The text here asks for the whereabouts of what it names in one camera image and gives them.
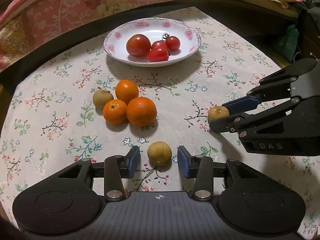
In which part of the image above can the brown longan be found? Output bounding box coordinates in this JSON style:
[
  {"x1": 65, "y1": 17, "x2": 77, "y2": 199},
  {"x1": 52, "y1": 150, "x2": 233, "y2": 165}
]
[
  {"x1": 147, "y1": 141, "x2": 172, "y2": 166},
  {"x1": 93, "y1": 89, "x2": 114, "y2": 109},
  {"x1": 208, "y1": 106, "x2": 229, "y2": 121}
]

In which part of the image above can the large orange tangerine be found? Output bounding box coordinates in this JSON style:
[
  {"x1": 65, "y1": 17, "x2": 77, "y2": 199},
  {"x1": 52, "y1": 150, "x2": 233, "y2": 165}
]
[{"x1": 126, "y1": 97, "x2": 157, "y2": 127}]

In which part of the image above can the round cherry tomato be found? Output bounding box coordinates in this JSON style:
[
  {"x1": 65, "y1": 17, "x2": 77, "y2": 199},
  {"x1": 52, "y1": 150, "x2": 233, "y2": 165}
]
[{"x1": 165, "y1": 36, "x2": 181, "y2": 51}]

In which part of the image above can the oval cherry tomato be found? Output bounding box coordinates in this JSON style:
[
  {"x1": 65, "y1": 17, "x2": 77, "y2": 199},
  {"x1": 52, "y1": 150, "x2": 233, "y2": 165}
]
[{"x1": 147, "y1": 47, "x2": 169, "y2": 62}]

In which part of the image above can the small cherry tomato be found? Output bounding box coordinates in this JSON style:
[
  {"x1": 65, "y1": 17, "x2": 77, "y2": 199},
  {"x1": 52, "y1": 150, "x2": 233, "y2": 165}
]
[{"x1": 151, "y1": 41, "x2": 168, "y2": 50}]

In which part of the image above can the large red tomato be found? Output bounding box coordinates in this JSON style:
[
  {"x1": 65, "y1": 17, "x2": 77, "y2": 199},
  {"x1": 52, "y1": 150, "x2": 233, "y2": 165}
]
[{"x1": 126, "y1": 34, "x2": 151, "y2": 57}]

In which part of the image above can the floral tablecloth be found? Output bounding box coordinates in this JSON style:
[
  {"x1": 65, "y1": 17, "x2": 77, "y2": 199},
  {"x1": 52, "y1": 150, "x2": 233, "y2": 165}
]
[{"x1": 1, "y1": 8, "x2": 319, "y2": 239}]

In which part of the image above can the green object at right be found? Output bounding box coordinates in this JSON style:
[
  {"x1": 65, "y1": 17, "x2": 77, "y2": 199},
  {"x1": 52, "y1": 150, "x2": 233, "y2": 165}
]
[{"x1": 276, "y1": 24, "x2": 299, "y2": 62}]

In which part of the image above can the white floral plate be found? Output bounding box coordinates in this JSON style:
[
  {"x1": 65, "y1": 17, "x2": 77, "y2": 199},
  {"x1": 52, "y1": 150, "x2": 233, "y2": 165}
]
[{"x1": 103, "y1": 17, "x2": 201, "y2": 67}]

